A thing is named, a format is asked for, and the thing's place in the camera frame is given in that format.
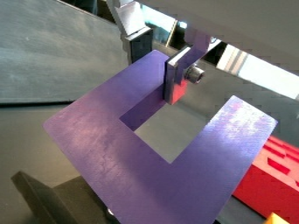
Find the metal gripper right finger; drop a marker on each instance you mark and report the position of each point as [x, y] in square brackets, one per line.
[177, 64]

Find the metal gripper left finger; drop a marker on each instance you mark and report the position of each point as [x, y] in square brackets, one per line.
[136, 34]

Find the purple U-shaped block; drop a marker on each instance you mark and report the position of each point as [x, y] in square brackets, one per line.
[144, 189]

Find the red board with recesses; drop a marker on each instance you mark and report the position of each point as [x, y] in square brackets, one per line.
[269, 187]

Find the yellow long bar block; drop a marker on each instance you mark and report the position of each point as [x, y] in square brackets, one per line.
[275, 219]

